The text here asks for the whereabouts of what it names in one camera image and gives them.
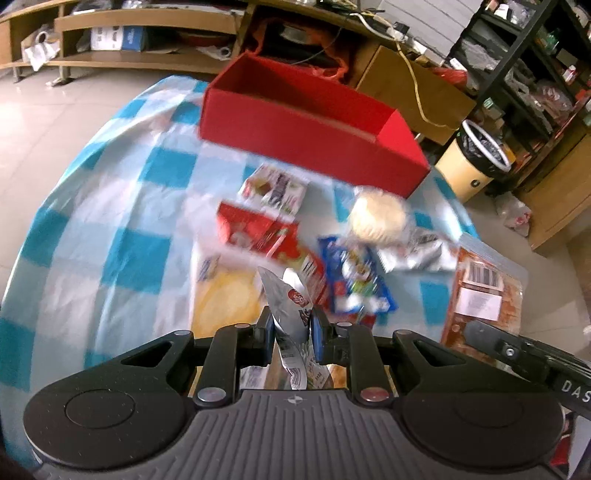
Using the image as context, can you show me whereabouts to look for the silver white snack packet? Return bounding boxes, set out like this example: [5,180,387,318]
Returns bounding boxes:
[257,267,332,390]

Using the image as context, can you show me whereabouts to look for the yellow toast bread package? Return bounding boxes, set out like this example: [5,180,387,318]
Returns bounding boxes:
[191,249,267,338]

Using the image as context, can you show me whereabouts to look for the blue candy packet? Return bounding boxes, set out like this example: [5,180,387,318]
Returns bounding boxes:
[318,236,398,315]

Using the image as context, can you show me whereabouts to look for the red crown snack packet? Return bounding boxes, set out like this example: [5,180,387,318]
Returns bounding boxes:
[216,201,329,306]

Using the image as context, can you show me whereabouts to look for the dried meat snack bag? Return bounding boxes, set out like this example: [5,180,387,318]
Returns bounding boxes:
[441,233,528,370]

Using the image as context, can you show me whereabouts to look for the white spicy strip packet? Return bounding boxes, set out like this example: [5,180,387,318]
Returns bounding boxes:
[376,227,459,273]

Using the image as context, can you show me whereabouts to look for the round white cake package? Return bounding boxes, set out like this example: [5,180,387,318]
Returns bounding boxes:
[348,186,413,245]

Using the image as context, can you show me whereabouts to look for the small brown white snack packet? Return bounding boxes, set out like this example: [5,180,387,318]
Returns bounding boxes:
[238,164,308,218]

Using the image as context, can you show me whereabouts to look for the blue white checkered tablecloth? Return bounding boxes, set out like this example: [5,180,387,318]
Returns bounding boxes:
[0,74,528,467]

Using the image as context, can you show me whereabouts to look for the white plastic bag on floor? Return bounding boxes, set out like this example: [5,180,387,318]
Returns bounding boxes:
[494,192,532,238]

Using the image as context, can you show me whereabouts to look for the yellow trash bin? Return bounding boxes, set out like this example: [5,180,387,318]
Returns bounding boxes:
[435,120,512,203]

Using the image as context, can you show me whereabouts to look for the red cardboard box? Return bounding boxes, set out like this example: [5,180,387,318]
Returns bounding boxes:
[199,53,430,198]

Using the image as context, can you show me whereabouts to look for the orange plastic bag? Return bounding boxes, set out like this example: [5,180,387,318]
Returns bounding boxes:
[250,18,349,82]

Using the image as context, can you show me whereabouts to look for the wooden TV stand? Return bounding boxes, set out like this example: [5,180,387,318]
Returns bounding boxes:
[1,1,475,144]

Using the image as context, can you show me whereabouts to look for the black storage shelf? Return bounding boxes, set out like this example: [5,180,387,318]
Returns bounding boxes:
[445,1,590,195]

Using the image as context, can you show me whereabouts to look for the blue white carton box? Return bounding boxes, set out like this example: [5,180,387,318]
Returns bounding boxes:
[90,26,147,52]

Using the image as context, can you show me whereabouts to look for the yellow cable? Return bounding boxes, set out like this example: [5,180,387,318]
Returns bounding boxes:
[341,8,459,130]

